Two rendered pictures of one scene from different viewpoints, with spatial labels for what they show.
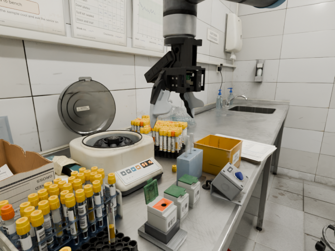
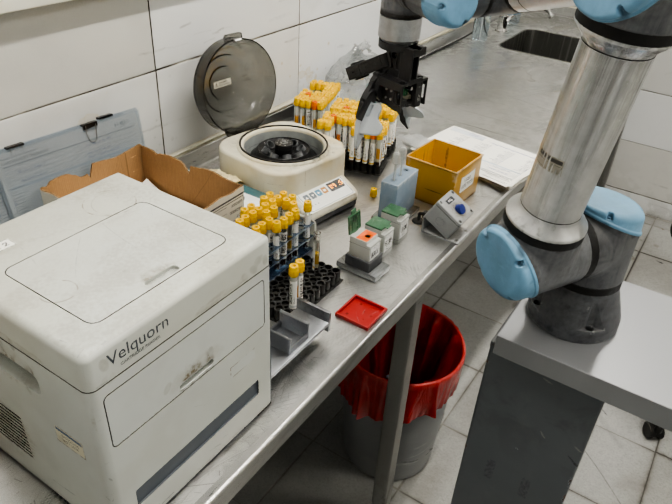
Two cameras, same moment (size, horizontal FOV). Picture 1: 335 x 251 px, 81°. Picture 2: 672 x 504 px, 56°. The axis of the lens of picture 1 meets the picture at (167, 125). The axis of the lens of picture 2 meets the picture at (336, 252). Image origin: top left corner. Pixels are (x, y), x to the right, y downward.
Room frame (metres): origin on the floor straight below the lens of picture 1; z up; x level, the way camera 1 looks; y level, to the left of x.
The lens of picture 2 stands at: (-0.67, 0.10, 1.60)
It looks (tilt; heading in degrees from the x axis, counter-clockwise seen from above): 34 degrees down; 358
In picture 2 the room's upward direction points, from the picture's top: 4 degrees clockwise
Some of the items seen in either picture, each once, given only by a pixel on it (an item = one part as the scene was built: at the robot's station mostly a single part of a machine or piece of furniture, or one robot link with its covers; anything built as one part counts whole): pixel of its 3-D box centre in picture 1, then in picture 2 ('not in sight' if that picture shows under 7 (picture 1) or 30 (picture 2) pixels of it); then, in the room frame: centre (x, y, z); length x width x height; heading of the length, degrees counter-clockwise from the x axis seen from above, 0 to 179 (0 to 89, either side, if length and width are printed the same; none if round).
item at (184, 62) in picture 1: (181, 67); (398, 73); (0.48, -0.03, 1.22); 0.09 x 0.08 x 0.12; 44
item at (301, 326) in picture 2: not in sight; (276, 344); (0.07, 0.16, 0.92); 0.21 x 0.07 x 0.05; 146
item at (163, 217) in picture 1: (162, 217); (364, 249); (0.35, 0.01, 0.92); 0.05 x 0.04 x 0.06; 55
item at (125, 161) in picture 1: (116, 155); (288, 169); (0.64, 0.17, 0.94); 0.30 x 0.24 x 0.12; 47
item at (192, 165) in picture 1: (190, 168); (397, 195); (0.56, -0.07, 0.93); 0.10 x 0.07 x 0.10; 148
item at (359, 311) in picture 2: not in sight; (361, 312); (0.21, 0.02, 0.88); 0.07 x 0.07 x 0.01; 56
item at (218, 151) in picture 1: (218, 154); (442, 174); (0.67, -0.18, 0.93); 0.13 x 0.13 x 0.10; 53
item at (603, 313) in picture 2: not in sight; (579, 291); (0.18, -0.34, 0.97); 0.15 x 0.15 x 0.10
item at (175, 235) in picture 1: (162, 228); (363, 260); (0.35, 0.01, 0.89); 0.09 x 0.05 x 0.04; 55
